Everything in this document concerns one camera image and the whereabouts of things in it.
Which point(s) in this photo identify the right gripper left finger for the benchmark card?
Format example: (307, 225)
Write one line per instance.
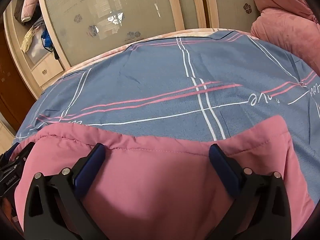
(53, 208)

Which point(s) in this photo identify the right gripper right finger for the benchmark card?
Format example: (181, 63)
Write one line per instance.
(260, 209)

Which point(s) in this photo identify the pink and white jacket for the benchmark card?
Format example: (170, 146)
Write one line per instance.
(164, 188)

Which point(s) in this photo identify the brown wooden room door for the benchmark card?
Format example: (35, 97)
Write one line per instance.
(16, 99)

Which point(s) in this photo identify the wardrobe drawer unit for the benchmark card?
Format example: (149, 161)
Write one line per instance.
(47, 70)

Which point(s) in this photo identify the clear plastic storage box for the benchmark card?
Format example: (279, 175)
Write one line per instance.
(36, 50)

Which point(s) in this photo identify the yellow knitted garment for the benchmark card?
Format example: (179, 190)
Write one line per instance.
(27, 40)

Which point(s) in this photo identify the blue garment in wardrobe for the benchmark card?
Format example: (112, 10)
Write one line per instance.
(46, 41)

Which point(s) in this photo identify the blue plaid blanket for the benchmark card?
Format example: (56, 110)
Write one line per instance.
(193, 88)

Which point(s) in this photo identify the hanging pink puffer coat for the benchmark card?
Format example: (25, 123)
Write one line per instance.
(28, 10)

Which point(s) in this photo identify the left frosted sliding door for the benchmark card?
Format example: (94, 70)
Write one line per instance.
(83, 29)

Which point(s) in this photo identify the frosted sliding door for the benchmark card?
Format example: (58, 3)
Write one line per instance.
(83, 29)
(228, 14)

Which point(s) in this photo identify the hanging dark coat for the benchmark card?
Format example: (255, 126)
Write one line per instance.
(18, 11)

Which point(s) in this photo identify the rolled pink quilt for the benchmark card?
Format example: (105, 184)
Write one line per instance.
(291, 25)

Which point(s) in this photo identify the right frosted sliding door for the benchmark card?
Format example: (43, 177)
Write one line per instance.
(228, 14)

